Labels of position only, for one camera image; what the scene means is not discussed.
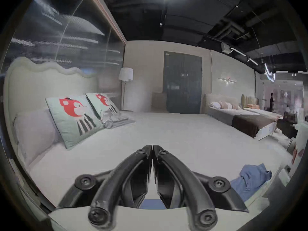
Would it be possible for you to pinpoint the padded cream headboard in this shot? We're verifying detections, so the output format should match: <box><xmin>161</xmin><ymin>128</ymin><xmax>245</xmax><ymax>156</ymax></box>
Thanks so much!
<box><xmin>3</xmin><ymin>57</ymin><xmax>98</xmax><ymax>161</ymax></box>

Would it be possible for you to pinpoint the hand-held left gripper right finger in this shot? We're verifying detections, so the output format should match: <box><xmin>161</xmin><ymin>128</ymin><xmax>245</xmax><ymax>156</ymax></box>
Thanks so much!
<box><xmin>153</xmin><ymin>145</ymin><xmax>249</xmax><ymax>231</ymax></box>

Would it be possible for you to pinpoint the plain grey pillow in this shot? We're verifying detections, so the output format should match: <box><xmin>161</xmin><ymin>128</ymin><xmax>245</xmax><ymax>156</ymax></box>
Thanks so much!
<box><xmin>13</xmin><ymin>108</ymin><xmax>62</xmax><ymax>166</ymax></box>

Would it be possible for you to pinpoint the small fox print cushion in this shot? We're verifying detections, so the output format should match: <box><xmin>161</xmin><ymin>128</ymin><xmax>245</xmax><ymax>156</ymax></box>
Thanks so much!
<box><xmin>86</xmin><ymin>93</ymin><xmax>119</xmax><ymax>120</ymax></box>

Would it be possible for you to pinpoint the large fox print cushion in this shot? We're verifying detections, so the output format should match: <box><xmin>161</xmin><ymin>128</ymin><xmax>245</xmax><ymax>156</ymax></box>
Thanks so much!
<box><xmin>46</xmin><ymin>95</ymin><xmax>104</xmax><ymax>150</ymax></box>

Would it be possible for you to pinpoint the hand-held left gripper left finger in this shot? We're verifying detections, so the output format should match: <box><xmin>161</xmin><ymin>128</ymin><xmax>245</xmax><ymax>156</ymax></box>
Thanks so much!
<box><xmin>58</xmin><ymin>145</ymin><xmax>153</xmax><ymax>230</ymax></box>

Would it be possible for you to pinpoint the folded grey cloth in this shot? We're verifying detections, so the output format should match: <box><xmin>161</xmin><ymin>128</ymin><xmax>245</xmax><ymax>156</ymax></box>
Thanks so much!
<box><xmin>102</xmin><ymin>112</ymin><xmax>136</xmax><ymax>129</ymax></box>

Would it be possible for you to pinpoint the white floor lamp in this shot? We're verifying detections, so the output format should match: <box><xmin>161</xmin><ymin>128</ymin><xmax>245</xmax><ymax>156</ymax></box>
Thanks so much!
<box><xmin>118</xmin><ymin>67</ymin><xmax>134</xmax><ymax>112</ymax></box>

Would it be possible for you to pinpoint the bed with white sheet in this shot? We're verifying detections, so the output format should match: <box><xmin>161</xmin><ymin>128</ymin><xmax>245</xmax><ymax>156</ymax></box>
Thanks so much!
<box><xmin>23</xmin><ymin>110</ymin><xmax>295</xmax><ymax>217</ymax></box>

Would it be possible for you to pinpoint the blue shirt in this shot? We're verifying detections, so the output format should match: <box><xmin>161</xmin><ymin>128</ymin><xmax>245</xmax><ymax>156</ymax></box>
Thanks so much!
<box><xmin>230</xmin><ymin>163</ymin><xmax>273</xmax><ymax>203</ymax></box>

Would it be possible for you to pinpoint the bed with brown blanket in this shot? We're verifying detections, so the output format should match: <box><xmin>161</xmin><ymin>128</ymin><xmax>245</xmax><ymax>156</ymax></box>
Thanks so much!
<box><xmin>203</xmin><ymin>94</ymin><xmax>277</xmax><ymax>138</ymax></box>

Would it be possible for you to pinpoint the dark cabinet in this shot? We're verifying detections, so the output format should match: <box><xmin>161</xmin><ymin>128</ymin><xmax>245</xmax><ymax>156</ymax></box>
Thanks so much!
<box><xmin>163</xmin><ymin>51</ymin><xmax>202</xmax><ymax>114</ymax></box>

